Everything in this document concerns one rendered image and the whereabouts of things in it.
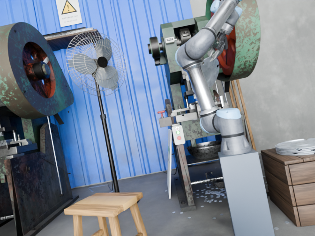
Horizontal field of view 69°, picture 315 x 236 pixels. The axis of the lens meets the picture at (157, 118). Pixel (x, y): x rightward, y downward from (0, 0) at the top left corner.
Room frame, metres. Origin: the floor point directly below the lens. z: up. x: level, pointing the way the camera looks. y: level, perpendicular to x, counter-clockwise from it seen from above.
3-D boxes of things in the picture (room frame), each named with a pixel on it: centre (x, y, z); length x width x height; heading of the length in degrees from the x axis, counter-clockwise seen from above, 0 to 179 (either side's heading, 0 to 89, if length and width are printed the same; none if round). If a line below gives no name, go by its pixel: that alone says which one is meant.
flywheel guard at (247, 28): (2.09, -0.71, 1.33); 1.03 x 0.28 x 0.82; 179
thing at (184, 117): (1.99, -0.37, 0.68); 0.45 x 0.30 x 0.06; 89
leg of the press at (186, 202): (2.13, -0.10, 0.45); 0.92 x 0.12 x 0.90; 179
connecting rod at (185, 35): (1.99, -0.37, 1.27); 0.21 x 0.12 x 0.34; 179
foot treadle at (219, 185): (1.85, -0.37, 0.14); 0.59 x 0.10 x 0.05; 179
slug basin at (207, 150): (1.99, -0.37, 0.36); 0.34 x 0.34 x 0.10
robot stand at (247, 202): (1.19, -0.37, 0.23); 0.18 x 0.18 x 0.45; 78
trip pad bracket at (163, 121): (1.76, -0.06, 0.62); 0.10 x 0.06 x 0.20; 89
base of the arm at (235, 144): (1.19, -0.37, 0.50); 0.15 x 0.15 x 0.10
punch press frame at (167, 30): (2.13, -0.37, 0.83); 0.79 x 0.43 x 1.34; 179
